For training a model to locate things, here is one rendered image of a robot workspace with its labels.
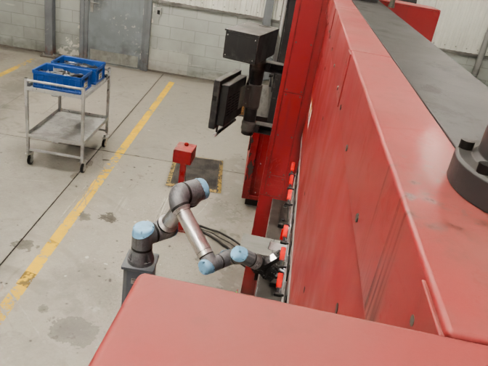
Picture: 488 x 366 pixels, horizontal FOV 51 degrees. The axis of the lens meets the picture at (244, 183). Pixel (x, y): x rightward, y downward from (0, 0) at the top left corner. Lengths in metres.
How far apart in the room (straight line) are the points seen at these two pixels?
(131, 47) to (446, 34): 5.69
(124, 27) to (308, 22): 6.90
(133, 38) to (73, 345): 7.15
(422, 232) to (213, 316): 0.22
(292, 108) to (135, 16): 6.72
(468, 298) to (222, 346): 0.18
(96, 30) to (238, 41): 6.74
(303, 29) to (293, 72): 0.27
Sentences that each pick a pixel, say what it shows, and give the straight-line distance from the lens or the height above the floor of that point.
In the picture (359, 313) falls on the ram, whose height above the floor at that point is 2.10.
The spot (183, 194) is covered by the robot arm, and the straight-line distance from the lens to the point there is 2.52.
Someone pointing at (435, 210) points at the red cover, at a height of 2.30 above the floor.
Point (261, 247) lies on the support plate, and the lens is 2.82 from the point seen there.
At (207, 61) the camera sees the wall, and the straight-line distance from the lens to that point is 9.75.
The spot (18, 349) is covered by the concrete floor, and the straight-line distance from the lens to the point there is 3.61.
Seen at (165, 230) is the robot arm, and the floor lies 0.98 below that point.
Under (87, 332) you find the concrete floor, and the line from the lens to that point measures 3.68.
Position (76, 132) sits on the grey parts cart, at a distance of 5.87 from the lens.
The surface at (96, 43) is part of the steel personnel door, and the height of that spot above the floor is 0.36.
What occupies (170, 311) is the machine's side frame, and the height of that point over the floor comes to 2.30.
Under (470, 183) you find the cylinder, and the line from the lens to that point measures 0.54.
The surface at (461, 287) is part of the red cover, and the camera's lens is 0.39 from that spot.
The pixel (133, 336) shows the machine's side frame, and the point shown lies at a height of 2.30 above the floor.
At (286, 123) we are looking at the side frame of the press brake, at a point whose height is 1.44.
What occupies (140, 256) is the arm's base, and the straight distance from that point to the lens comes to 2.89.
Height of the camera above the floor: 2.49
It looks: 25 degrees down
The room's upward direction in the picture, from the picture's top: 10 degrees clockwise
